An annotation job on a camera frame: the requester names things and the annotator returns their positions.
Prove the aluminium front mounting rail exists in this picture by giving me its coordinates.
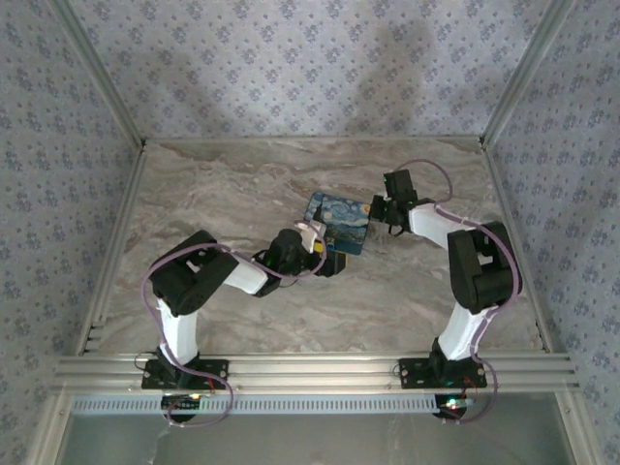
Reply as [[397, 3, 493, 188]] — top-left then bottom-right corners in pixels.
[[50, 352, 580, 394]]

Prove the starry night print box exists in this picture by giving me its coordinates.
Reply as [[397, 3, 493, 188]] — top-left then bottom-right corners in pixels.
[[301, 191, 373, 257]]

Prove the black circuit board with LEDs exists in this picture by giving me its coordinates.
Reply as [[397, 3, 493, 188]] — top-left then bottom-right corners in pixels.
[[161, 393, 203, 423], [432, 393, 475, 420]]

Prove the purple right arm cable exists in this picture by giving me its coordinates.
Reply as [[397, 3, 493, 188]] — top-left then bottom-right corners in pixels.
[[394, 158, 527, 427]]

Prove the aluminium side frame rail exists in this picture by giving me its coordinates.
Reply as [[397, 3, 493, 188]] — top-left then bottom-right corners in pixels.
[[478, 139, 569, 356], [78, 140, 149, 356]]

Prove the grey slotted cable duct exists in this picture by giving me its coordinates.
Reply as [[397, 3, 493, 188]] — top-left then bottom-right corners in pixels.
[[71, 393, 549, 419]]

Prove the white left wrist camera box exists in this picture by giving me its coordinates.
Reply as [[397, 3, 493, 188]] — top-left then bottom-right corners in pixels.
[[294, 220, 326, 254]]

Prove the aluminium corner frame post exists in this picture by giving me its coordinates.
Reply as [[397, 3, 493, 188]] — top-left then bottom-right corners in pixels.
[[480, 0, 580, 144], [50, 0, 149, 146]]

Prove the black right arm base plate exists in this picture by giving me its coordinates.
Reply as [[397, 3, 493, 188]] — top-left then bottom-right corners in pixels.
[[397, 356, 487, 390]]

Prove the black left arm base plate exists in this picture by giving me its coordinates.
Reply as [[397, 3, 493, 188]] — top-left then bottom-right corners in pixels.
[[140, 357, 231, 390]]

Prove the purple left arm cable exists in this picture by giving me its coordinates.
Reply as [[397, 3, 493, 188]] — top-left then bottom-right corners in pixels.
[[139, 227, 328, 430]]

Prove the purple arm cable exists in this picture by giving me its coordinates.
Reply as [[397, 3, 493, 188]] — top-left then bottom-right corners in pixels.
[[139, 227, 328, 430], [394, 158, 527, 427]]

